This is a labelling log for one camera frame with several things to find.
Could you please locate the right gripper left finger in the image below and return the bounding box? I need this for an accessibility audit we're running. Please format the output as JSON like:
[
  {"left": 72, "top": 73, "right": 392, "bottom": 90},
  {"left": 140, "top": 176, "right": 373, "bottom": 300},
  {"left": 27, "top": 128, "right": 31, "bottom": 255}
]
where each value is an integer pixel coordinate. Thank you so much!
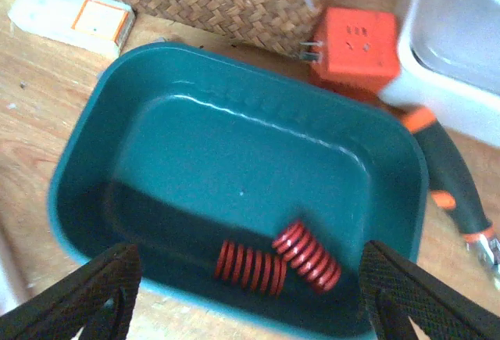
[{"left": 1, "top": 244, "right": 141, "bottom": 339}]

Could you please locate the orange handled soldering iron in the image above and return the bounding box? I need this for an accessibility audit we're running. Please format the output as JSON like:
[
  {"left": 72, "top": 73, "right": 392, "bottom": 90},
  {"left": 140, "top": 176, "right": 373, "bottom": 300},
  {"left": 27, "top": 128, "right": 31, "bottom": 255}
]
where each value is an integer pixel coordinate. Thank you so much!
[{"left": 401, "top": 107, "right": 499, "bottom": 273}]

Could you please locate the small orange red box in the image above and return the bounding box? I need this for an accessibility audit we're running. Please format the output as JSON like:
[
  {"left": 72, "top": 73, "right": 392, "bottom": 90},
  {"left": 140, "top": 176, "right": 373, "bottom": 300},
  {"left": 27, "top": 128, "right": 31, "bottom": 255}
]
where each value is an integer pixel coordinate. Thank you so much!
[{"left": 308, "top": 7, "right": 401, "bottom": 99}]

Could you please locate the white clear lidded case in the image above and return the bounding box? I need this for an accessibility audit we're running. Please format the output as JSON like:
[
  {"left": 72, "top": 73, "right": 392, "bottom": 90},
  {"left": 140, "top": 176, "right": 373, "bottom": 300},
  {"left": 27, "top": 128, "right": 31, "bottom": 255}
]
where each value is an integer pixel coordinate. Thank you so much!
[{"left": 380, "top": 0, "right": 499, "bottom": 147}]

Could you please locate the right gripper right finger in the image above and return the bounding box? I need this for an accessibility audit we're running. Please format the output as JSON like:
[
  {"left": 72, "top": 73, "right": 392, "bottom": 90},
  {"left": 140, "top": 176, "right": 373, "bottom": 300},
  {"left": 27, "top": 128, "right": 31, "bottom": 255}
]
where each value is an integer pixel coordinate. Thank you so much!
[{"left": 359, "top": 241, "right": 499, "bottom": 339}]

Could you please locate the red spring front tray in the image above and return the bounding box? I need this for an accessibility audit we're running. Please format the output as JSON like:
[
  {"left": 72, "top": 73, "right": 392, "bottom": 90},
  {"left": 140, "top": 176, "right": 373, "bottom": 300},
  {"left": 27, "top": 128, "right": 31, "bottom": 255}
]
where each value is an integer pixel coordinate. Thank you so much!
[{"left": 271, "top": 220, "right": 341, "bottom": 294}]

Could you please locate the small clear parts box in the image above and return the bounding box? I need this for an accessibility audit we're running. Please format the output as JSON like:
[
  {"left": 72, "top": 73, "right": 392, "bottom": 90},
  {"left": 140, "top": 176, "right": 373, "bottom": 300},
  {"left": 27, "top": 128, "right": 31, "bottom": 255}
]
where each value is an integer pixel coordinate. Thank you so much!
[{"left": 8, "top": 0, "right": 135, "bottom": 59}]

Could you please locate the dark green plastic tray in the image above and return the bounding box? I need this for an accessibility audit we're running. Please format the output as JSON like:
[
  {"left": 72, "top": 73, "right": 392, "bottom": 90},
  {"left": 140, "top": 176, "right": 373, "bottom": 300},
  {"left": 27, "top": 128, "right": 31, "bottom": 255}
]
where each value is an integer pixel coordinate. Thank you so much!
[{"left": 47, "top": 42, "right": 428, "bottom": 339}]

